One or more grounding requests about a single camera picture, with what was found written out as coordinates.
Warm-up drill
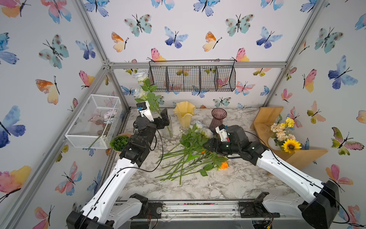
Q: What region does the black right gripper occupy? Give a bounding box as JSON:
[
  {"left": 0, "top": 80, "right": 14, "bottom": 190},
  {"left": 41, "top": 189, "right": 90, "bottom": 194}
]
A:
[{"left": 201, "top": 138, "right": 240, "bottom": 156}]

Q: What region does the white rose stem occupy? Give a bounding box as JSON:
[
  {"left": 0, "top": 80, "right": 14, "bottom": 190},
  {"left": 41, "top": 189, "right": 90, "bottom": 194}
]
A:
[
  {"left": 201, "top": 128, "right": 214, "bottom": 138},
  {"left": 193, "top": 120, "right": 204, "bottom": 129},
  {"left": 132, "top": 71, "right": 161, "bottom": 115},
  {"left": 132, "top": 85, "right": 163, "bottom": 117}
]

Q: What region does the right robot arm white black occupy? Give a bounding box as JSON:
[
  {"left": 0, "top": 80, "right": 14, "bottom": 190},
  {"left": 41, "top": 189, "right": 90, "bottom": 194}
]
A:
[{"left": 203, "top": 125, "right": 341, "bottom": 229}]

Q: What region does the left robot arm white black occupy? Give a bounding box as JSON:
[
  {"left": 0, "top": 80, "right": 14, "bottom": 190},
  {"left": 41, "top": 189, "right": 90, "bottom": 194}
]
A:
[{"left": 66, "top": 109, "right": 170, "bottom": 229}]

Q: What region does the clear glass vase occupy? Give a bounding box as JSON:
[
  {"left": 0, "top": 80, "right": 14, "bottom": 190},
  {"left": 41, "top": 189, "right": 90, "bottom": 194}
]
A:
[{"left": 160, "top": 115, "right": 173, "bottom": 139}]

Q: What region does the orange flower front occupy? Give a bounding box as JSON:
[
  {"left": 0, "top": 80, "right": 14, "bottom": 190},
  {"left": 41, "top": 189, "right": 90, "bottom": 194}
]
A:
[{"left": 220, "top": 162, "right": 229, "bottom": 169}]

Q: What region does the potted green succulent plant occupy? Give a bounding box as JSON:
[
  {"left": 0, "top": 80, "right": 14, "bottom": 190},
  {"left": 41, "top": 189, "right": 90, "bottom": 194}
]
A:
[{"left": 110, "top": 133, "right": 132, "bottom": 155}]

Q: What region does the purple ribbed glass vase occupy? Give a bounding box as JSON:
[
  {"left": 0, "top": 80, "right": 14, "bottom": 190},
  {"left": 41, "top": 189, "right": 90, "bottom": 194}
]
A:
[{"left": 209, "top": 108, "right": 227, "bottom": 134}]

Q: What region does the wooden corner shelf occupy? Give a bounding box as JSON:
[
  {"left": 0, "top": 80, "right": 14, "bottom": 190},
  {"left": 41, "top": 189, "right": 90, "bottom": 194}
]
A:
[{"left": 251, "top": 107, "right": 328, "bottom": 170}]

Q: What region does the sunflower bouquet in white vase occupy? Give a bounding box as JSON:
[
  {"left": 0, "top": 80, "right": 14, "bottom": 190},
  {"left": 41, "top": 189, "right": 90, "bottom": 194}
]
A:
[{"left": 268, "top": 117, "right": 302, "bottom": 154}]

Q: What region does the yellow ruffled vase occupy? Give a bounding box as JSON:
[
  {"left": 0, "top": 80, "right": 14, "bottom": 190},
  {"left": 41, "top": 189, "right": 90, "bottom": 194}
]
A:
[{"left": 173, "top": 101, "right": 196, "bottom": 133}]

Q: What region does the pile of green flower stems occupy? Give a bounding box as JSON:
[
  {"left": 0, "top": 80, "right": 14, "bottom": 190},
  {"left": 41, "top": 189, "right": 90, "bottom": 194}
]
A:
[{"left": 156, "top": 124, "right": 228, "bottom": 184}]

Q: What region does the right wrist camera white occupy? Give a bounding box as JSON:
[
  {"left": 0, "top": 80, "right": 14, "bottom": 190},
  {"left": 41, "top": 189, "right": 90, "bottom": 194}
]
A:
[{"left": 215, "top": 125, "right": 230, "bottom": 142}]

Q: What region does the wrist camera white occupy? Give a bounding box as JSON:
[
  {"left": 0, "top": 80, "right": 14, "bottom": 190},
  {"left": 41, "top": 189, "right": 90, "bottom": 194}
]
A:
[
  {"left": 215, "top": 125, "right": 230, "bottom": 142},
  {"left": 136, "top": 101, "right": 154, "bottom": 122}
]

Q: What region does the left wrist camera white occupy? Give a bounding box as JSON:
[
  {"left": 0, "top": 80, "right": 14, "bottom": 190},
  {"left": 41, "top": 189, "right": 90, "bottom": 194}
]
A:
[{"left": 136, "top": 101, "right": 154, "bottom": 122}]

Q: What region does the white mesh wall basket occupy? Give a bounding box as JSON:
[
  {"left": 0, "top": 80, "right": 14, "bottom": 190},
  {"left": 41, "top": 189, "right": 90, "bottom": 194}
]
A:
[{"left": 65, "top": 94, "right": 122, "bottom": 149}]

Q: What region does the black wire wall basket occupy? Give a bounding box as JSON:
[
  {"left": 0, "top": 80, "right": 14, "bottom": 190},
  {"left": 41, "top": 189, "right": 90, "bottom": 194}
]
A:
[{"left": 148, "top": 60, "right": 236, "bottom": 93}]

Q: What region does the metal base rail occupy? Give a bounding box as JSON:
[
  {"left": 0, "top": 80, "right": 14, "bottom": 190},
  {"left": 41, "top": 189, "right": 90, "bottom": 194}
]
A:
[{"left": 82, "top": 198, "right": 321, "bottom": 222}]

